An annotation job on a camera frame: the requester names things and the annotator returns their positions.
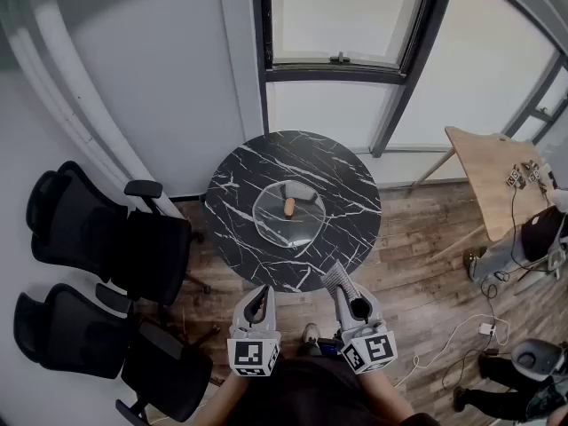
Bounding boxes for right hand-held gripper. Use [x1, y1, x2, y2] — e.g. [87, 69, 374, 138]
[333, 283, 398, 375]

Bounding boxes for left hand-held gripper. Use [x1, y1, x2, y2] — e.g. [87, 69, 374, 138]
[226, 284, 283, 377]

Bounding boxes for clear glass plate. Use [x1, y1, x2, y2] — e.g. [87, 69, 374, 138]
[251, 179, 327, 249]

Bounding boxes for person's left forearm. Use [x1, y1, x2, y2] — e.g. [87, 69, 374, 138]
[193, 373, 249, 426]

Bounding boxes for person's right forearm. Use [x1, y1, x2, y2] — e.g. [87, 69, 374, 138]
[354, 368, 416, 421]

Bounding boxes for black device blue screen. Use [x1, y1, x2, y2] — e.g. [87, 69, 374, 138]
[318, 337, 343, 357]

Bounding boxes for person's black clothed torso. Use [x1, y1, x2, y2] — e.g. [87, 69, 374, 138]
[230, 355, 440, 426]

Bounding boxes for round black marble table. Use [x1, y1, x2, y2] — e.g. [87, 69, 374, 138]
[203, 130, 383, 293]

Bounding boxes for grey round device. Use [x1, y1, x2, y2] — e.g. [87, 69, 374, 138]
[509, 338, 565, 379]

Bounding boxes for black mesh office chair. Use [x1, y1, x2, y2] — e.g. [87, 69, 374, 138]
[25, 161, 206, 305]
[12, 281, 214, 425]

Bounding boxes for light wooden desk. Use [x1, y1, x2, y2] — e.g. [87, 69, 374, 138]
[410, 125, 556, 265]

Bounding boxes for white floor cable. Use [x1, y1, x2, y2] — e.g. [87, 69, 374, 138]
[394, 312, 511, 388]

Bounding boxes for black desk cable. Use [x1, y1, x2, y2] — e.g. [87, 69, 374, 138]
[481, 184, 561, 304]

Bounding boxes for black window frame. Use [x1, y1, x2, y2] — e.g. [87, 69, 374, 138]
[251, 0, 458, 159]

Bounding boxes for white wall pipe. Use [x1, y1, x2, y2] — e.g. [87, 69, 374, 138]
[33, 6, 184, 219]

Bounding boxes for grey side window frame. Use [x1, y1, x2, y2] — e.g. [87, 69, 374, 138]
[501, 51, 568, 146]

